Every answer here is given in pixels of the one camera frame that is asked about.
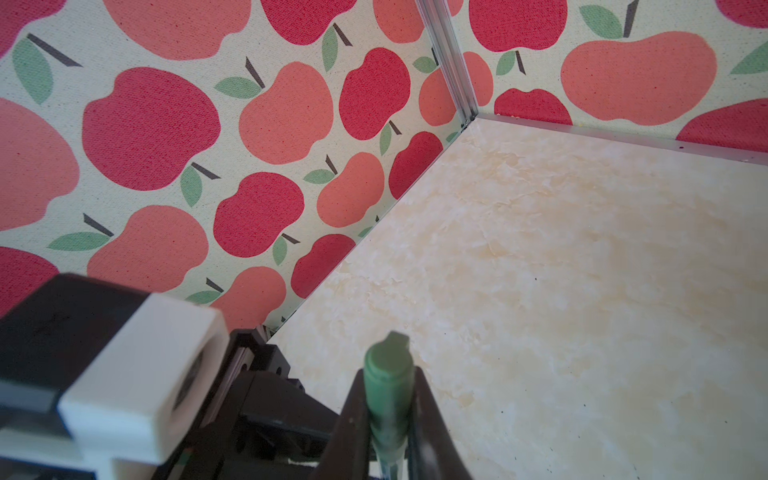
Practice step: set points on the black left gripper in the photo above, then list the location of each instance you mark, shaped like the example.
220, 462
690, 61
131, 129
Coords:
256, 422

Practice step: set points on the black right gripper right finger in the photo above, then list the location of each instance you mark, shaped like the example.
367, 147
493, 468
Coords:
432, 454

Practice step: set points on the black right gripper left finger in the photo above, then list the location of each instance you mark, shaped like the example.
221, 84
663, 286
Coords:
346, 456

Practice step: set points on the dark green pen cap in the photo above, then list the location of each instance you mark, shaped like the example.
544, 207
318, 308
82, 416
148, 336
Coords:
389, 382

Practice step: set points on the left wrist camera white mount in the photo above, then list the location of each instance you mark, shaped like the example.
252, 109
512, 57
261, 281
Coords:
104, 379

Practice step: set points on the aluminium left rear corner post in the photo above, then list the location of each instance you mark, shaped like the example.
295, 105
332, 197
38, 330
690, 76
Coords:
437, 19

